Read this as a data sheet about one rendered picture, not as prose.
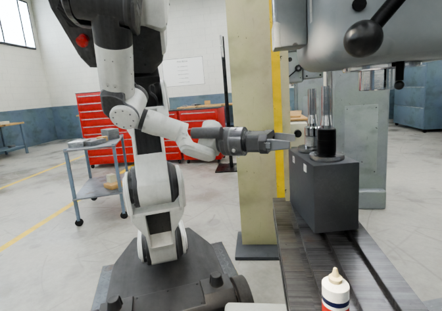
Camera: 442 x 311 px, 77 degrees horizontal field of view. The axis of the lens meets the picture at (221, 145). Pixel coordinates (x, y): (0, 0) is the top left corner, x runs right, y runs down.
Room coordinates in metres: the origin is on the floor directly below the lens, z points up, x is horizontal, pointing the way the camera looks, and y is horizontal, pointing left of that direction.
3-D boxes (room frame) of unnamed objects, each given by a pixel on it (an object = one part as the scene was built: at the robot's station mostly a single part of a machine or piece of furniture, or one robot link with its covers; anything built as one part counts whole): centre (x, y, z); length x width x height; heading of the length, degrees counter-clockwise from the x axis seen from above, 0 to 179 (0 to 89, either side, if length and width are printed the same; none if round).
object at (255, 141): (0.82, -0.09, 1.14); 0.13 x 0.12 x 0.10; 157
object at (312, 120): (0.84, -0.28, 1.22); 0.03 x 0.03 x 0.11
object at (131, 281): (1.09, 0.28, 0.59); 0.64 x 0.52 x 0.33; 13
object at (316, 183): (0.79, -0.28, 1.00); 0.22 x 0.12 x 0.20; 2
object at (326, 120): (0.74, -0.28, 1.23); 0.03 x 0.03 x 0.11
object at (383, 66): (0.36, -0.21, 1.31); 0.09 x 0.09 x 0.01
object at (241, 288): (0.92, -0.03, 0.50); 0.20 x 0.05 x 0.20; 13
